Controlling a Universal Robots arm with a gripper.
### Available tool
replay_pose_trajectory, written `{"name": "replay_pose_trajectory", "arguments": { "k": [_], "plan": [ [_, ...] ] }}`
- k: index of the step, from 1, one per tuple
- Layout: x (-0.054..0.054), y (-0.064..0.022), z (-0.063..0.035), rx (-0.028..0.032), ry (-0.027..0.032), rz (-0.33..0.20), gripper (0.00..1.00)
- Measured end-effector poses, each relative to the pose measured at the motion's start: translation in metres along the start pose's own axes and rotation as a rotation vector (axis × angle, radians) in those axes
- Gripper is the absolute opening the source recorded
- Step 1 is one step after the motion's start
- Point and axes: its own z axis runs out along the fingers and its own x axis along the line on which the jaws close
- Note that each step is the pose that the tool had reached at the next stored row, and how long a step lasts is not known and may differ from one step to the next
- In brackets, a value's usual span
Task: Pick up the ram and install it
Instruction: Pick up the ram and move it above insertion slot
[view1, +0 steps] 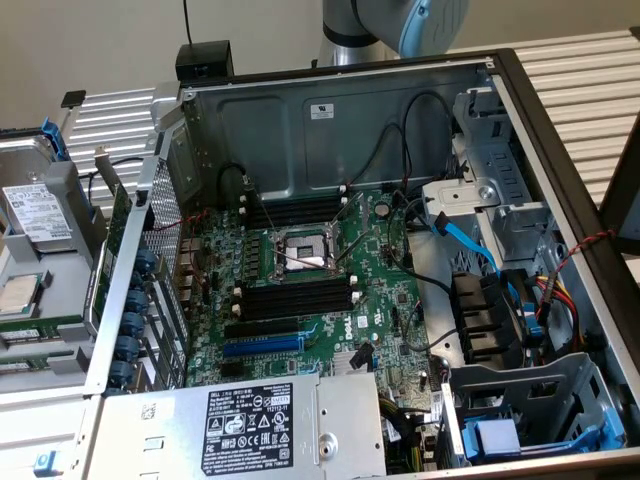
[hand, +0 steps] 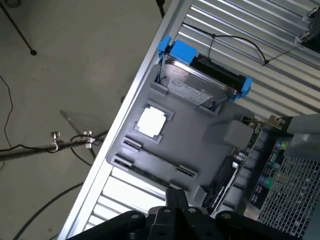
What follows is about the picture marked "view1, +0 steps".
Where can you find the blue card retention clip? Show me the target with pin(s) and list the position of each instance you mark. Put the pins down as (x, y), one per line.
(146, 261)
(126, 348)
(120, 372)
(131, 325)
(136, 302)

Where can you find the short black expansion slot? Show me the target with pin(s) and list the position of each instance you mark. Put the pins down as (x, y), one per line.
(232, 370)

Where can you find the silver power supply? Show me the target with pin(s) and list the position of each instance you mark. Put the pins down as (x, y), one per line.
(165, 430)

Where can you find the black fan shroud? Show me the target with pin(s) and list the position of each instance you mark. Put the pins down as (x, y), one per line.
(480, 310)

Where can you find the coin cell battery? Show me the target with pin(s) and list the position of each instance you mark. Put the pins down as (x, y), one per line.
(382, 209)

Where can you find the thin metal locking lever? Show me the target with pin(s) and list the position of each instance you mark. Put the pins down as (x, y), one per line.
(352, 250)
(263, 210)

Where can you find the blue disk caddy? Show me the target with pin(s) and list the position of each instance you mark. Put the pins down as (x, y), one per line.
(495, 437)

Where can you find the white case label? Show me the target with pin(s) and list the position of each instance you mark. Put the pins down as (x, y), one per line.
(322, 111)

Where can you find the metal drive cage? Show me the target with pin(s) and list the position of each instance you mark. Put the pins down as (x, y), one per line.
(500, 170)

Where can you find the black capped metal post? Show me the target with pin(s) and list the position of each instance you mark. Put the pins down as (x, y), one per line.
(73, 98)

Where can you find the metal disk bay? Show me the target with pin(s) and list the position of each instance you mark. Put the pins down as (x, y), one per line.
(565, 380)

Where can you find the green graphics card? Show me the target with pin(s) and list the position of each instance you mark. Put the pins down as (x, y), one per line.
(117, 215)

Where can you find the blue disk bracket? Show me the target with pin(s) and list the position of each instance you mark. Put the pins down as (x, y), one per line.
(52, 135)

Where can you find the CPU socket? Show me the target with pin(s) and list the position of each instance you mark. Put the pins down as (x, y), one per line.
(305, 250)

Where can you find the blue expansion slot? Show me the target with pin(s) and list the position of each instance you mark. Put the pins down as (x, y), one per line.
(260, 347)

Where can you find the blue square button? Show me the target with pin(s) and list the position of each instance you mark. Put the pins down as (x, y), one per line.
(46, 462)

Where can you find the open PC case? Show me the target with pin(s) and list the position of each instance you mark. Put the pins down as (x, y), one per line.
(375, 100)

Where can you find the green Dell motherboard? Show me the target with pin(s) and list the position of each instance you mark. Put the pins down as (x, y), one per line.
(380, 280)

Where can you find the silver metal bracket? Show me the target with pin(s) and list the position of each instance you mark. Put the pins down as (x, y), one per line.
(165, 105)

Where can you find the grey parts rack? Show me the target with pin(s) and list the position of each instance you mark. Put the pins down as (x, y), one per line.
(65, 280)

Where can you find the silver chipset heatsink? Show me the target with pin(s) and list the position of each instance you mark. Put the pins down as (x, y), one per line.
(342, 365)

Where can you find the black power supply label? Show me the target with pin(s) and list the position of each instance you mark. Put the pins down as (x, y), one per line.
(245, 430)

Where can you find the dark framed panel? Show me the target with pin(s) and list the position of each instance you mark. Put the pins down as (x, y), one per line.
(625, 200)

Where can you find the silver hard disk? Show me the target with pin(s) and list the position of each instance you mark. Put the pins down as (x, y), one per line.
(30, 165)

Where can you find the silver CPU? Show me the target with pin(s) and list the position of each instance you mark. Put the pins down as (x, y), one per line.
(17, 295)

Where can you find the long black expansion slot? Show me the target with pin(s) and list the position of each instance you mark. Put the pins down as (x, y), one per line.
(260, 329)

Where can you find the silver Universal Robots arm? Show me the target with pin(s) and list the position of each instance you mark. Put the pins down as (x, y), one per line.
(345, 30)

